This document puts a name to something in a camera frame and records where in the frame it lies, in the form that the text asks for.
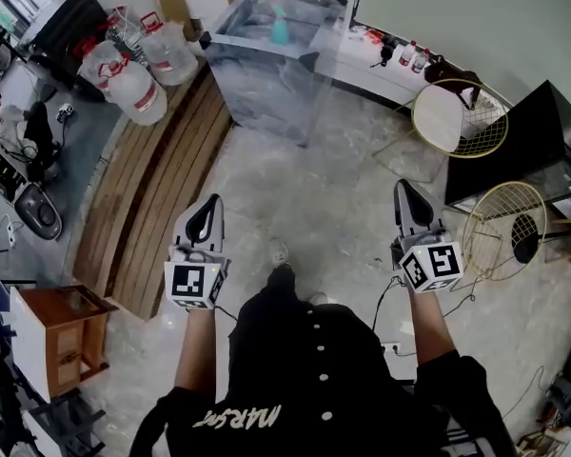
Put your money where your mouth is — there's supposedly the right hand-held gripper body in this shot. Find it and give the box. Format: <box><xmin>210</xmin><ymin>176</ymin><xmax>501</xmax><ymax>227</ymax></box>
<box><xmin>391</xmin><ymin>228</ymin><xmax>465</xmax><ymax>295</ymax></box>

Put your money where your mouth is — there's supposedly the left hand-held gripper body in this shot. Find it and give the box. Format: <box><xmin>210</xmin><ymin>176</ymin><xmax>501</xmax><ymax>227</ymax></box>
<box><xmin>164</xmin><ymin>243</ymin><xmax>231</xmax><ymax>311</ymax></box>

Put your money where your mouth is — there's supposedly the teal spray bottle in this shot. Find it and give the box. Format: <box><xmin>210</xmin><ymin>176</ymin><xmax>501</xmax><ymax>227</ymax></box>
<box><xmin>269</xmin><ymin>5</ymin><xmax>291</xmax><ymax>46</ymax></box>

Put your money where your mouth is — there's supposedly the person's left forearm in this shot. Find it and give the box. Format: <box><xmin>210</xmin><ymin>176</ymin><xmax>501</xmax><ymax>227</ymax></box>
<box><xmin>172</xmin><ymin>306</ymin><xmax>220</xmax><ymax>402</ymax></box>

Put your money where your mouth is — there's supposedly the person's right forearm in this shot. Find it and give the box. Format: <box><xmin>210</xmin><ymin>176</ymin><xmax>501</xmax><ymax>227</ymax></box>
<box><xmin>405</xmin><ymin>287</ymin><xmax>461</xmax><ymax>367</ymax></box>

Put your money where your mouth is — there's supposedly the wooden plank platform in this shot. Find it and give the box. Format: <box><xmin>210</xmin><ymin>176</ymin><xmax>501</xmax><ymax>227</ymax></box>
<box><xmin>72</xmin><ymin>64</ymin><xmax>235</xmax><ymax>322</ymax></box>

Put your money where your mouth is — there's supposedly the black cabinet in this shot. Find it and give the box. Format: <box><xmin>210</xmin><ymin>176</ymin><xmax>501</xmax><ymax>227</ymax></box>
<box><xmin>443</xmin><ymin>80</ymin><xmax>571</xmax><ymax>209</ymax></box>

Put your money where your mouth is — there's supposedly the small wooden cabinet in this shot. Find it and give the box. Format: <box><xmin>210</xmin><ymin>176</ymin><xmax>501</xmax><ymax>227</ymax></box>
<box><xmin>8</xmin><ymin>283</ymin><xmax>121</xmax><ymax>403</ymax></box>

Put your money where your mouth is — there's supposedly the large clear water jug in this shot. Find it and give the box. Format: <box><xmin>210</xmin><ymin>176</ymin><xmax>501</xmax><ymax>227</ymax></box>
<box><xmin>77</xmin><ymin>39</ymin><xmax>130</xmax><ymax>90</ymax></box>
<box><xmin>139</xmin><ymin>13</ymin><xmax>200</xmax><ymax>87</ymax></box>
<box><xmin>105</xmin><ymin>58</ymin><xmax>169</xmax><ymax>127</ymax></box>

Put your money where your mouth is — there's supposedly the white low bench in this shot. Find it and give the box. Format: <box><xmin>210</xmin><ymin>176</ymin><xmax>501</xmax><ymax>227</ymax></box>
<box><xmin>313</xmin><ymin>20</ymin><xmax>461</xmax><ymax>113</ymax></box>

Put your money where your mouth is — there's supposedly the grey robot vacuum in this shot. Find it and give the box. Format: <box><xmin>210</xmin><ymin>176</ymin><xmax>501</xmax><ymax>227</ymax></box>
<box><xmin>12</xmin><ymin>182</ymin><xmax>64</xmax><ymax>241</ymax></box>

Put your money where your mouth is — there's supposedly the transparent acrylic table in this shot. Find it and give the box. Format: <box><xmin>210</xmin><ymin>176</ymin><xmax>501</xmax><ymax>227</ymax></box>
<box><xmin>203</xmin><ymin>0</ymin><xmax>349</xmax><ymax>149</ymax></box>

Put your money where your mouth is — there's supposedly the black device on bench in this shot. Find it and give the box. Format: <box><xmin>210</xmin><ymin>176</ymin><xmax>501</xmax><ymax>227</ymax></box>
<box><xmin>379</xmin><ymin>34</ymin><xmax>399</xmax><ymax>69</ymax></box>

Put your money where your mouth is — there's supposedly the person's black clothing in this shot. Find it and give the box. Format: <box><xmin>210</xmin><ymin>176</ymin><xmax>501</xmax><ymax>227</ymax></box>
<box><xmin>129</xmin><ymin>263</ymin><xmax>521</xmax><ymax>457</ymax></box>

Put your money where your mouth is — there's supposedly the cardboard box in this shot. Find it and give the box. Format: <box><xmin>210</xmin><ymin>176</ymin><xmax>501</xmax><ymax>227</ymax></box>
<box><xmin>155</xmin><ymin>0</ymin><xmax>197</xmax><ymax>43</ymax></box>

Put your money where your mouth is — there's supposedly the dark grey table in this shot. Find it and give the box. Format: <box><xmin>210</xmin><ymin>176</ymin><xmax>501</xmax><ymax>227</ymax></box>
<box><xmin>27</xmin><ymin>0</ymin><xmax>111</xmax><ymax>102</ymax></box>

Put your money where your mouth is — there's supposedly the gold wire stool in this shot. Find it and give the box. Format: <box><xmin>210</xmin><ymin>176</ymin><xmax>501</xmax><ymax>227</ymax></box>
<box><xmin>462</xmin><ymin>180</ymin><xmax>549</xmax><ymax>282</ymax></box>

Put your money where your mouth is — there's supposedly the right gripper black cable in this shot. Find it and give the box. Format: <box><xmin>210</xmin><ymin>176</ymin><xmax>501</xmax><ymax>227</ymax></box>
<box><xmin>371</xmin><ymin>275</ymin><xmax>411</xmax><ymax>335</ymax></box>

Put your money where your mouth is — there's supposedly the gold wire chair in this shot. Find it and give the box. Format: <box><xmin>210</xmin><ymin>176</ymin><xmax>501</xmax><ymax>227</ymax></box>
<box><xmin>371</xmin><ymin>78</ymin><xmax>511</xmax><ymax>160</ymax></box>

